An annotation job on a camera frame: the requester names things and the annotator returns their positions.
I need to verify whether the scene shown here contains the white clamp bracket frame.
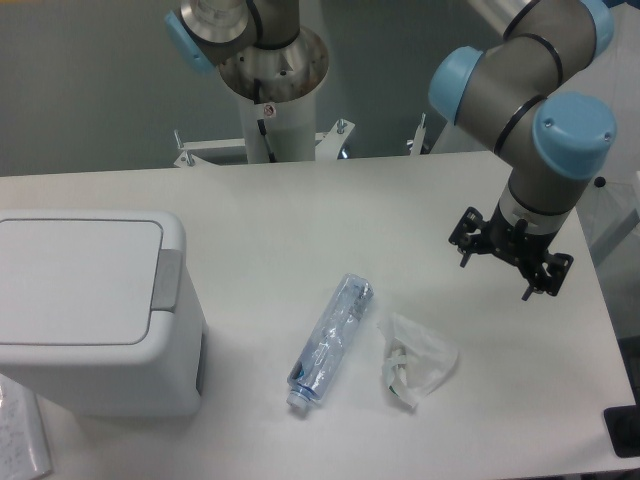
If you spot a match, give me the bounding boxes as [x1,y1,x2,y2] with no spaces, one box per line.
[173,118,356,167]

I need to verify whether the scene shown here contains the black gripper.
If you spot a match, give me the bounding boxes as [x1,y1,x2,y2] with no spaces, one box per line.
[448,207,574,301]

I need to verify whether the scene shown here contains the crumpled white face mask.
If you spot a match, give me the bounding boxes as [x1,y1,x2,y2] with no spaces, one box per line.
[378,313,459,409]

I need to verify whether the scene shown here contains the white trash can lid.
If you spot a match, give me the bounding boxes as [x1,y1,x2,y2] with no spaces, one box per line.
[1,220,162,345]

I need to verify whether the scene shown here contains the grey lid push button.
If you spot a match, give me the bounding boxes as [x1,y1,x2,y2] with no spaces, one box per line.
[151,249,183,312]

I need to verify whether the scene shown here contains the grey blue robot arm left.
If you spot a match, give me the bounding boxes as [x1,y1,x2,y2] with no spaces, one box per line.
[165,1,573,298]

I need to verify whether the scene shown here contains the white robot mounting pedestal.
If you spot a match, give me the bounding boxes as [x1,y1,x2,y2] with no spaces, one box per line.
[217,23,331,165]

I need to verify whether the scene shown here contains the white trash can body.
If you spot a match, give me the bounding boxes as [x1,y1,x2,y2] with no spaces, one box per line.
[1,209,207,417]

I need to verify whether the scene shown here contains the white paper sheet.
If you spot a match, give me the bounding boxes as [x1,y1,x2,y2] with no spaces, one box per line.
[1,376,52,479]

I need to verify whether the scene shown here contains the crushed clear plastic bottle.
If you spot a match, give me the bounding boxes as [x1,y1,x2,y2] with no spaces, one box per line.
[286,274,374,411]

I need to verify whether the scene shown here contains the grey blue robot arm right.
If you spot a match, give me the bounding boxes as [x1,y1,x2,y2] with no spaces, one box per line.
[428,1,617,295]

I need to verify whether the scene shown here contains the black object table edge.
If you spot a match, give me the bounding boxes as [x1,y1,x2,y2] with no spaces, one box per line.
[604,405,639,458]

